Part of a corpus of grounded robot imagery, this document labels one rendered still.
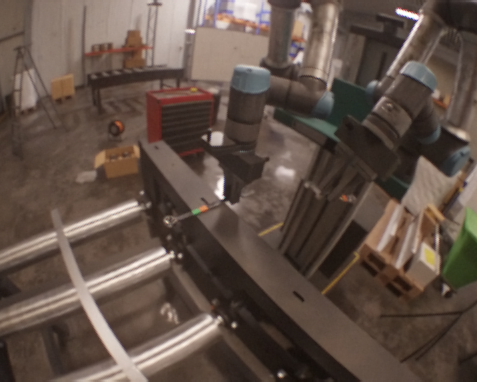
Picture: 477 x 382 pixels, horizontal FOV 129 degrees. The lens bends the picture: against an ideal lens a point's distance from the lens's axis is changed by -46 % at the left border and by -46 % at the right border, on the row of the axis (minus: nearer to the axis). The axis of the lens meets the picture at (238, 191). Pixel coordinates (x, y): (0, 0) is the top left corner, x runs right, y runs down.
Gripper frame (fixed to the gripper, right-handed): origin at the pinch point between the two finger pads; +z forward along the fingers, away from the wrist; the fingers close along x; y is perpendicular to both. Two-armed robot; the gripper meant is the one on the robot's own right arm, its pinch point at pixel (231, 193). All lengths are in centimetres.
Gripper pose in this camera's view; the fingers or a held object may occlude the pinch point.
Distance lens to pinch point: 55.3
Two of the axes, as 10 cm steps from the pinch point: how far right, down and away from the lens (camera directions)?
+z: -1.5, 7.8, 6.1
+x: -6.3, -5.5, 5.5
